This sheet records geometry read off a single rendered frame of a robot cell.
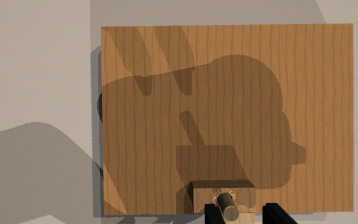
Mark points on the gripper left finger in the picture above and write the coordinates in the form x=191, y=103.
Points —
x=213, y=215

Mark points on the small wooden block with hole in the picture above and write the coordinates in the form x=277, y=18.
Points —
x=242, y=192

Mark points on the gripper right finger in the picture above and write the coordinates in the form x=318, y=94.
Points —
x=272, y=213

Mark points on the brown wooden board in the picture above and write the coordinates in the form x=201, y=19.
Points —
x=272, y=104

